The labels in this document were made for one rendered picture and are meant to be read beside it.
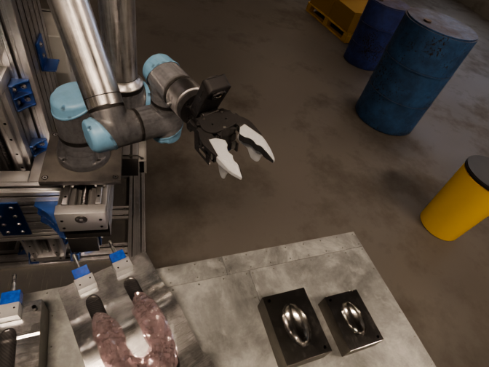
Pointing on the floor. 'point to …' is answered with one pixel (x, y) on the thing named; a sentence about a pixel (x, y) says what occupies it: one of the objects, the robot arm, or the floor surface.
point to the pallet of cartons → (338, 15)
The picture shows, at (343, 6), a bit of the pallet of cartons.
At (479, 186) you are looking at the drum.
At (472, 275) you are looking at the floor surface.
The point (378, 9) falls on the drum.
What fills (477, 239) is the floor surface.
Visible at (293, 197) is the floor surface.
